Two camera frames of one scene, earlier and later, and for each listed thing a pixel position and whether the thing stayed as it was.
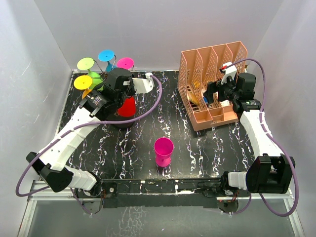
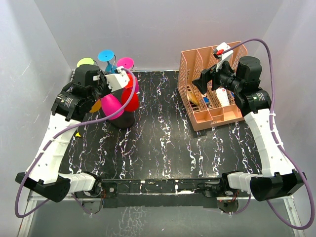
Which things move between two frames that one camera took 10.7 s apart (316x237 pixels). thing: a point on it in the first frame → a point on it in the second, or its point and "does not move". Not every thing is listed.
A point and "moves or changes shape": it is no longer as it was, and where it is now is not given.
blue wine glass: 106,56 does not move
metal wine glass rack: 104,74 moves or changes shape
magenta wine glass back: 125,62 does not move
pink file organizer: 196,68 does not move
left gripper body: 132,90 → 104,88
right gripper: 213,87 → 206,75
